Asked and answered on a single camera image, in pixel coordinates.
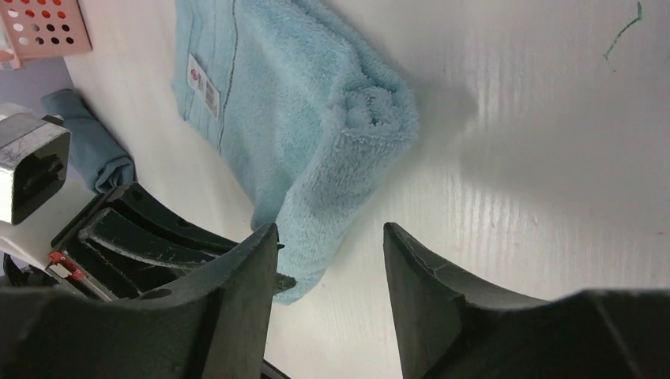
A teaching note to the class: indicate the grey-blue towel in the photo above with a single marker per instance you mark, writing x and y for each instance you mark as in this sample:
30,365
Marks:
95,154

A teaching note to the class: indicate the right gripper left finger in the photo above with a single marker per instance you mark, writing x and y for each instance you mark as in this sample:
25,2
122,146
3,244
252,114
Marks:
212,323

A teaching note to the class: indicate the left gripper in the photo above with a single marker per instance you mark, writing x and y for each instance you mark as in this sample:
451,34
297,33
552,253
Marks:
66,236

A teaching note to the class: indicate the pink plastic basket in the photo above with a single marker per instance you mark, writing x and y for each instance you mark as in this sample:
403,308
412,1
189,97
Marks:
38,29

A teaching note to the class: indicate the light blue towel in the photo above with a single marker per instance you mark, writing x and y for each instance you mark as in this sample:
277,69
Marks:
307,116

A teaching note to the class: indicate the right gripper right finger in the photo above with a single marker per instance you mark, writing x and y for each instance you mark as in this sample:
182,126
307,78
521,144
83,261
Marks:
451,323

